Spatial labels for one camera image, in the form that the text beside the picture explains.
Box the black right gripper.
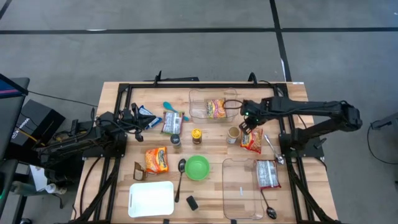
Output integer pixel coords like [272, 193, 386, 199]
[238, 96, 275, 136]

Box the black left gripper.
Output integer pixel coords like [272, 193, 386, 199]
[122, 102, 157, 143]

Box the blue noodle packet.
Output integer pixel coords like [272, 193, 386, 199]
[137, 105, 164, 130]

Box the pile of snack packets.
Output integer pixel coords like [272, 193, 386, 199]
[239, 126, 264, 154]

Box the tan lid seasoning jar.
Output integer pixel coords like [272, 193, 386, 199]
[226, 126, 241, 144]

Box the teal plastic spoon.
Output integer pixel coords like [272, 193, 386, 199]
[162, 101, 190, 122]

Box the pink ramen noodle packet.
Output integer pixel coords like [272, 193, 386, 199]
[160, 111, 185, 135]
[256, 159, 282, 190]

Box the yellow lid seasoning jar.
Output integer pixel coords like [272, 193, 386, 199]
[191, 128, 203, 145]

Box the silver metal spoon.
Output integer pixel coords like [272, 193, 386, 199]
[263, 134, 285, 165]

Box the short clear plastic bin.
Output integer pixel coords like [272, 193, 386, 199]
[188, 88, 240, 124]

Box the brown paper pouch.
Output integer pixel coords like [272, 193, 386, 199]
[133, 161, 148, 182]

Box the dark metal spoon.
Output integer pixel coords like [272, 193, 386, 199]
[260, 189, 278, 220]
[174, 158, 187, 203]

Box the green plastic bowl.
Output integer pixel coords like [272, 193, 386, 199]
[184, 155, 211, 182]

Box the long clear plastic bin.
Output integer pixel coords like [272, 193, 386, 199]
[221, 157, 266, 221]

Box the white plastic bin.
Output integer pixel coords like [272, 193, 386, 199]
[127, 180, 175, 218]

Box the dark green tin box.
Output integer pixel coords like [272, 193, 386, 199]
[185, 195, 199, 212]

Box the black printed box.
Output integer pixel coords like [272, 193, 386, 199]
[11, 98, 67, 147]

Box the white paper sheet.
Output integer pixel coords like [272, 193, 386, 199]
[29, 164, 48, 192]

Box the grey furniture leg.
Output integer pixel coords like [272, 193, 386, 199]
[369, 111, 398, 131]

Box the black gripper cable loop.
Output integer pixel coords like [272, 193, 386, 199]
[223, 98, 247, 110]

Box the thin black cable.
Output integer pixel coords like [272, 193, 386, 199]
[27, 90, 99, 108]

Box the black floor cable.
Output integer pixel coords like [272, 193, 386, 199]
[366, 123, 398, 166]

